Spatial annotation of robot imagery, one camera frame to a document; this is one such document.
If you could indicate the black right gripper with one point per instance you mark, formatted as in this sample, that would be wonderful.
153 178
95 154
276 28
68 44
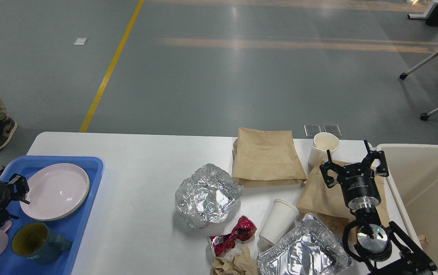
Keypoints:
359 187

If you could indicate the dark teal mug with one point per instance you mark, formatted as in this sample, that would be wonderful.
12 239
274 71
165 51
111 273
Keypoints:
38 243

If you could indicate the pink plate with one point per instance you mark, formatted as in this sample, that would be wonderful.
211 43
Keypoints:
60 174

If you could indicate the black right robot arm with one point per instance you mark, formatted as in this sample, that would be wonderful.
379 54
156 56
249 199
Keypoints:
385 250

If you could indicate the white paper cup upright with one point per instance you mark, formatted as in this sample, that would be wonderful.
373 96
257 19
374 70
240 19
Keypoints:
322 142

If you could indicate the green plate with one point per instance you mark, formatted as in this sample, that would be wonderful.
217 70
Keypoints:
79 208

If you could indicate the brown paper bag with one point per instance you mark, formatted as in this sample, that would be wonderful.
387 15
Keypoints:
266 158
328 203

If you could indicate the floor outlet plates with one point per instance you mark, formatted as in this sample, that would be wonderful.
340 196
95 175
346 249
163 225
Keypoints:
313 129

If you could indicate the blue plastic tray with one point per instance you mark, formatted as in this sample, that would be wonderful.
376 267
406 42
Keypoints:
71 227

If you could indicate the beige plastic bin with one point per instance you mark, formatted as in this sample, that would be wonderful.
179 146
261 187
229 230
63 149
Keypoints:
413 179

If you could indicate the white paper cup lying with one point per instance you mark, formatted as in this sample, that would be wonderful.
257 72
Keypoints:
282 214

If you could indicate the aluminium foil tray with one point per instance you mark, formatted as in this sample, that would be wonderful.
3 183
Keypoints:
308 249

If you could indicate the crushed red can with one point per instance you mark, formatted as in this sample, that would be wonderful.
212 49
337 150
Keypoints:
242 231

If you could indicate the crumpled brown paper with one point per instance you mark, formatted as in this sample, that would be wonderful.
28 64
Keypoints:
238 264

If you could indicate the crumpled aluminium foil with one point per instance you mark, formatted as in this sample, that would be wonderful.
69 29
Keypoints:
207 196

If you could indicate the white desk leg far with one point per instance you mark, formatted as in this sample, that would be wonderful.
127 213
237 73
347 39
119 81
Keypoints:
430 15

